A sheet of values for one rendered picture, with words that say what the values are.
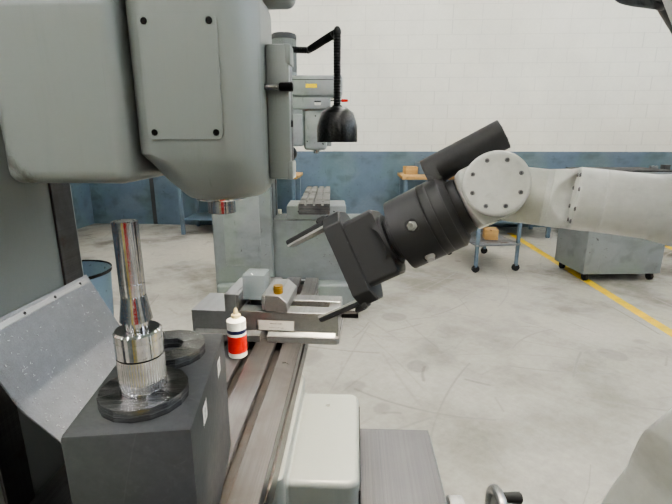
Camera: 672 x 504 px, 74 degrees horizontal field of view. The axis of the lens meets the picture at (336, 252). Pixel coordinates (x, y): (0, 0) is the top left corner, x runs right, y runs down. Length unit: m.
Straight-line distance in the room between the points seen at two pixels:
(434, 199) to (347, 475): 0.54
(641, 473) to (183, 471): 0.39
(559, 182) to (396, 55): 6.88
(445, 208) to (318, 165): 6.82
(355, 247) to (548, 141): 7.39
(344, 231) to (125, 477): 0.34
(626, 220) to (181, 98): 0.58
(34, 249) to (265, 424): 0.55
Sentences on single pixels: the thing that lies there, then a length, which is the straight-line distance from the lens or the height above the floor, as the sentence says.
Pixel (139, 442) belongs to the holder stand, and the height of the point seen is 1.13.
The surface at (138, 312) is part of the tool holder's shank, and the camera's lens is 0.48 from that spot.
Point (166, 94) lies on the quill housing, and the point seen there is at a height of 1.47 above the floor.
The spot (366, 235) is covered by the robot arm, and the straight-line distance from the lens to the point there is 0.53.
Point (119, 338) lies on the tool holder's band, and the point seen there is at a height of 1.22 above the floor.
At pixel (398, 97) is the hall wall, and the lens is 7.32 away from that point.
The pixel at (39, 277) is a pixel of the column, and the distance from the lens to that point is 1.03.
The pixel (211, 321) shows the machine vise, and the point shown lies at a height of 0.99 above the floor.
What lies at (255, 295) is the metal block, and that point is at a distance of 1.07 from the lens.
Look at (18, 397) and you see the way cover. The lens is 0.92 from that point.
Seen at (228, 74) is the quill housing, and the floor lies 1.50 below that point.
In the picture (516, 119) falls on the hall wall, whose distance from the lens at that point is 7.68.
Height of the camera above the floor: 1.41
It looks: 14 degrees down
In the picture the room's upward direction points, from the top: straight up
